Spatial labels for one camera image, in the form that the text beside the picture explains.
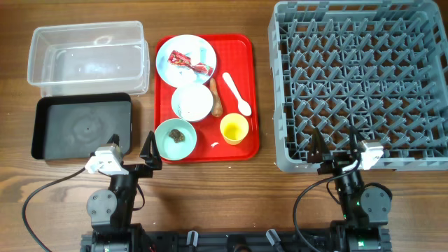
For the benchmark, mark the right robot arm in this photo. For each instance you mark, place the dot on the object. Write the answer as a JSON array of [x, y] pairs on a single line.
[[365, 206]]

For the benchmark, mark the clear plastic bin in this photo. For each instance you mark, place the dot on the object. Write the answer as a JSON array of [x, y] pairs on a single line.
[[91, 58]]

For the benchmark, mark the grey dishwasher rack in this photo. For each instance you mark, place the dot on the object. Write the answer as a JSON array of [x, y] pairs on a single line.
[[378, 66]]

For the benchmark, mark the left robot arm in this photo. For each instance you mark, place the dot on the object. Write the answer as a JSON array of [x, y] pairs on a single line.
[[111, 209]]

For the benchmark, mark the small light blue bowl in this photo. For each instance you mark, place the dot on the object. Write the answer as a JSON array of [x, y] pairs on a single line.
[[195, 91]]

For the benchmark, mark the mint green bowl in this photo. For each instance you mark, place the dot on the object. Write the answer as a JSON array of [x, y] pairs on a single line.
[[170, 150]]

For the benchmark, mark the red serving tray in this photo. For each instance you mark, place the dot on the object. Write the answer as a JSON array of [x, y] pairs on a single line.
[[234, 55]]

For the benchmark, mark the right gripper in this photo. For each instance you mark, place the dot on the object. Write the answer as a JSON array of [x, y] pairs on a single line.
[[337, 162]]

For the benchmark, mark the black plastic tray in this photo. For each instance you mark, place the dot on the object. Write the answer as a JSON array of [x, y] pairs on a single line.
[[70, 127]]

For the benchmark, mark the pile of white rice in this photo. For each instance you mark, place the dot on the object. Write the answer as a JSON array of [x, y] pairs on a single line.
[[191, 109]]

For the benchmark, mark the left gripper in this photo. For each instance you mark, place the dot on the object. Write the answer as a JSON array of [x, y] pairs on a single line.
[[151, 159]]

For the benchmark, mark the yellow plastic cup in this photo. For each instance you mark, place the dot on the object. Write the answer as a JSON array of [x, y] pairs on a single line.
[[234, 128]]

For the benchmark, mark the white plastic spoon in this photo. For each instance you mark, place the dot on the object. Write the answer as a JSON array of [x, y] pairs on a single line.
[[243, 106]]

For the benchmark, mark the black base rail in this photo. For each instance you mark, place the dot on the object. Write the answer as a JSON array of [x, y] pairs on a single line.
[[271, 240]]

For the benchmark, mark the brown food lump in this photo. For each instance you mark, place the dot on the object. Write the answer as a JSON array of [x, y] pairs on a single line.
[[177, 135]]

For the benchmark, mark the large light blue plate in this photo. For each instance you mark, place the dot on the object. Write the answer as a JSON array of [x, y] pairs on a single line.
[[190, 45]]

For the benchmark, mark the red snack wrapper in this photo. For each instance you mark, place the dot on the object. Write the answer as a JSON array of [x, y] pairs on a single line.
[[178, 59]]

